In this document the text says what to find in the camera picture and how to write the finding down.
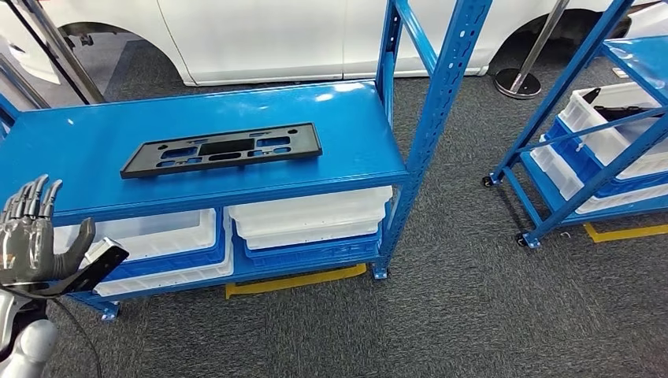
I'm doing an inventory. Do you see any black part in bin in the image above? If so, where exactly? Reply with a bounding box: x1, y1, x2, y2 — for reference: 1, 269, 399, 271
581, 87, 666, 123

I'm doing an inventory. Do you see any blue metal shelf rack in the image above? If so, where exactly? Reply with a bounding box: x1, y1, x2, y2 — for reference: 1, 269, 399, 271
0, 0, 494, 322

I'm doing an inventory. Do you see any blue metal rack with casters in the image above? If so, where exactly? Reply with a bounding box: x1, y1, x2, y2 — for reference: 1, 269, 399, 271
482, 0, 668, 250

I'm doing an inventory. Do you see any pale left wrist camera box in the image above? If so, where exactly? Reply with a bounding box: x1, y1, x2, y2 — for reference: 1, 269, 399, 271
83, 237, 124, 265

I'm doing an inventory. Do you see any black cable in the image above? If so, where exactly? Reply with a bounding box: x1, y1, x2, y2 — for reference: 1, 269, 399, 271
46, 297, 102, 378

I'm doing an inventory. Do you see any black plastic plate bracket part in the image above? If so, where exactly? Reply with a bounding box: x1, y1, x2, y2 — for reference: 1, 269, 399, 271
120, 123, 324, 180

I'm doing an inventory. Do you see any white car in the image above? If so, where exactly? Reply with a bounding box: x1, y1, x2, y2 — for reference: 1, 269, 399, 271
0, 0, 668, 87

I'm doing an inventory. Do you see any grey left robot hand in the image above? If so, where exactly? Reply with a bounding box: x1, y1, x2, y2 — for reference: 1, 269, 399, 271
0, 174, 97, 287

